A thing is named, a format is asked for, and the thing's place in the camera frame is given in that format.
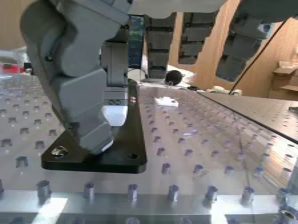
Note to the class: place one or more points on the clear box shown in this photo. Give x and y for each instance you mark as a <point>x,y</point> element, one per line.
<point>247,117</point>

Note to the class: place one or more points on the small white box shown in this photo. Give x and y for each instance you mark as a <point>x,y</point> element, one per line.
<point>166,101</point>

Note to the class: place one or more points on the cardboard box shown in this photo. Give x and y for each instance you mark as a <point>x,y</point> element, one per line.
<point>286,80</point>

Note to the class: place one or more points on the metal nut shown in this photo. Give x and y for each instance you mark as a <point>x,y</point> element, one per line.
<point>58,152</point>

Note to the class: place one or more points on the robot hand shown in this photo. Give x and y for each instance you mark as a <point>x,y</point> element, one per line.
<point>70,66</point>

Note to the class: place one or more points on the black plate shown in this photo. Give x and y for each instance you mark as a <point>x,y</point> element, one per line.
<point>126,140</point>

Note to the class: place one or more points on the thin stick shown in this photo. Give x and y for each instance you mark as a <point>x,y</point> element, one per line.
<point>257,59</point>

